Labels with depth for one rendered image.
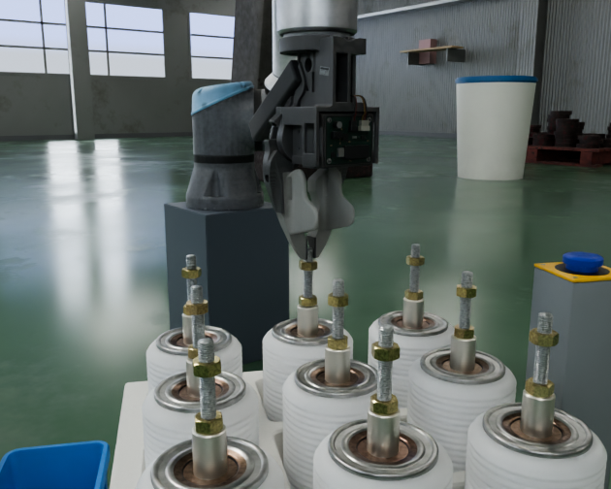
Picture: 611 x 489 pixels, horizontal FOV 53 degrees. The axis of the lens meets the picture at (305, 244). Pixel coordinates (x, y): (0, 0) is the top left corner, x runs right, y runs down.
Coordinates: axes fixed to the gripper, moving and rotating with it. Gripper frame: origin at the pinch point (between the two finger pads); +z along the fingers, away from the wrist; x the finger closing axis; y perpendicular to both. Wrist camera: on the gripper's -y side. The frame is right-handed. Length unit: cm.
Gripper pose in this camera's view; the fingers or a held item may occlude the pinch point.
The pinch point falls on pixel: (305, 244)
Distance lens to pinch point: 63.7
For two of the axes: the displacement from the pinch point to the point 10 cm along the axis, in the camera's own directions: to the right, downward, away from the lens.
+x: 8.4, -1.1, 5.3
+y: 5.4, 1.7, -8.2
